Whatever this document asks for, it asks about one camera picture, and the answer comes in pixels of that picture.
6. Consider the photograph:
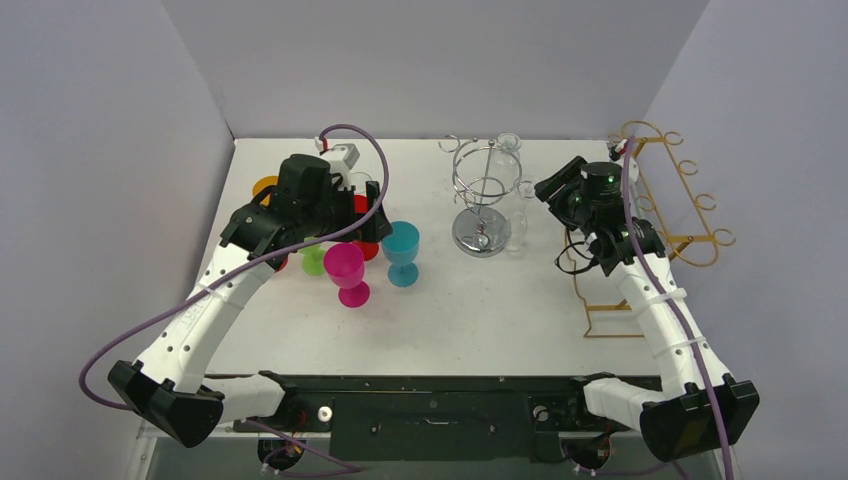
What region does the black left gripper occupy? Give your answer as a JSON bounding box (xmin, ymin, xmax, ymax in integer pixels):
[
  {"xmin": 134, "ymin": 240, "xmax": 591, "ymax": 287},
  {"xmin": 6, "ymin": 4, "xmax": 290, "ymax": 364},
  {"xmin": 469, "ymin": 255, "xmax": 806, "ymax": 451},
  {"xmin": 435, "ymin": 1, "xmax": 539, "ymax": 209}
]
[{"xmin": 301, "ymin": 181, "xmax": 391, "ymax": 243}]

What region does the clear stemmed wine glass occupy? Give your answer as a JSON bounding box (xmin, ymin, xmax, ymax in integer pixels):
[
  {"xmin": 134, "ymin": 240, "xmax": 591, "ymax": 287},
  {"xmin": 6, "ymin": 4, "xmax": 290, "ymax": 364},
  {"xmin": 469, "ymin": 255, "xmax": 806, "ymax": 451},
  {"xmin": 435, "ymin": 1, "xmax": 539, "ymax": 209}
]
[{"xmin": 502, "ymin": 175, "xmax": 538, "ymax": 252}]

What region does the blue plastic wine glass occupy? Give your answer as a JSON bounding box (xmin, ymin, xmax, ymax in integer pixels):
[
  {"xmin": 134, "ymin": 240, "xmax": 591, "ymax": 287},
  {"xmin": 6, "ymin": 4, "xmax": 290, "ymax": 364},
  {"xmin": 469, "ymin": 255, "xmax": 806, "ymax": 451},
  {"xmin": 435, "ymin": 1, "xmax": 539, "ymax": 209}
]
[{"xmin": 381, "ymin": 221, "xmax": 420, "ymax": 288}]

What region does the pink plastic wine glass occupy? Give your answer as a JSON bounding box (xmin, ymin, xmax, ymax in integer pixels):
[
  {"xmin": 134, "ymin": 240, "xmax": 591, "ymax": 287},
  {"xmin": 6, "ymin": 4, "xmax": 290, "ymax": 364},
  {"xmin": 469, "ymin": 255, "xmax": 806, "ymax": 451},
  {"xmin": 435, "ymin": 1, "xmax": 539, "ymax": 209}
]
[{"xmin": 323, "ymin": 243, "xmax": 370, "ymax": 308}]

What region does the chrome spiral glass rack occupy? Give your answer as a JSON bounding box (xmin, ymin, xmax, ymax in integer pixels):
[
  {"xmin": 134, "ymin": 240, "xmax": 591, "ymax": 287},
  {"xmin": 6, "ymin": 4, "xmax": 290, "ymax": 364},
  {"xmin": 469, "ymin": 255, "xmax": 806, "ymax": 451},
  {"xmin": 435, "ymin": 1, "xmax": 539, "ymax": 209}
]
[{"xmin": 438, "ymin": 135, "xmax": 523, "ymax": 258}]

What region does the green plastic wine glass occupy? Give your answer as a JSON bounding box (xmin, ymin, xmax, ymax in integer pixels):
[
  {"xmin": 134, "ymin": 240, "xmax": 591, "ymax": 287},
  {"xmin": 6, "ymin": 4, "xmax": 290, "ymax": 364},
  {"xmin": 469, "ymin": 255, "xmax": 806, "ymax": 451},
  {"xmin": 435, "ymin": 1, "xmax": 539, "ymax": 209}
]
[{"xmin": 298, "ymin": 243, "xmax": 326, "ymax": 276}]

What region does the yellow plastic wine glass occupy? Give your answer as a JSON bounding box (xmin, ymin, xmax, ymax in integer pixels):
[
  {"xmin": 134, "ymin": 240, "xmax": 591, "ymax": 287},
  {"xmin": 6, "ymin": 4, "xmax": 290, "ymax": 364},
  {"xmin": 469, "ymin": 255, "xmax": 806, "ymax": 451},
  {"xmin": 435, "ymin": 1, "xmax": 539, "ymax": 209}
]
[{"xmin": 252, "ymin": 175, "xmax": 278, "ymax": 206}]

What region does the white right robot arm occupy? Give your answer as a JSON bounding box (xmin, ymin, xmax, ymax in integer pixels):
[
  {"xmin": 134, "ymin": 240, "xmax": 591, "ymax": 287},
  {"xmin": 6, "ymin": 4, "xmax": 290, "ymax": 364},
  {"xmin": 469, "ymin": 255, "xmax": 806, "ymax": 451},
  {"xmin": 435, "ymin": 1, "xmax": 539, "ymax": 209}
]
[{"xmin": 534, "ymin": 156, "xmax": 760, "ymax": 462}]

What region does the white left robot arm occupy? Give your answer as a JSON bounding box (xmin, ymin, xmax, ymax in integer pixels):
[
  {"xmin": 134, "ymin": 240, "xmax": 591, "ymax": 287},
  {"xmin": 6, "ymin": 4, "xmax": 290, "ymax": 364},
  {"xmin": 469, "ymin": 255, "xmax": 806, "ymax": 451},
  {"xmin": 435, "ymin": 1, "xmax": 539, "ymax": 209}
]
[{"xmin": 108, "ymin": 154, "xmax": 391, "ymax": 448}]

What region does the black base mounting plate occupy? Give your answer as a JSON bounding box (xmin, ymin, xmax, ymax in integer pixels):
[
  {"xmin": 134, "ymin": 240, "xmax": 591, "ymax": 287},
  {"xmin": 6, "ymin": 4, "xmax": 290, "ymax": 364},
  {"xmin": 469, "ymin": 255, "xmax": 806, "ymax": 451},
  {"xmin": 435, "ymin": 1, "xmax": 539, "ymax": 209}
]
[{"xmin": 234, "ymin": 375, "xmax": 617, "ymax": 465}]

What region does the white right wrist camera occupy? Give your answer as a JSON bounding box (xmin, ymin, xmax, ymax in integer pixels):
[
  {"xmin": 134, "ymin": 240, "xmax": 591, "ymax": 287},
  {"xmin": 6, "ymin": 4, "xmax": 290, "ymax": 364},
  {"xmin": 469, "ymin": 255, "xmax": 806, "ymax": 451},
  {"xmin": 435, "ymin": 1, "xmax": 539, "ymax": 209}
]
[{"xmin": 608, "ymin": 138, "xmax": 640, "ymax": 186}]

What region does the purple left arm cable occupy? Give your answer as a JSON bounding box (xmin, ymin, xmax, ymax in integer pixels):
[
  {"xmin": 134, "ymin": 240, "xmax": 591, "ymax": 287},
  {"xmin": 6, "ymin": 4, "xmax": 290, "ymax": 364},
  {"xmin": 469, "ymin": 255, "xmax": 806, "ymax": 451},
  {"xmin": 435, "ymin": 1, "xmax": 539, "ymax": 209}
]
[{"xmin": 78, "ymin": 123, "xmax": 391, "ymax": 478}]

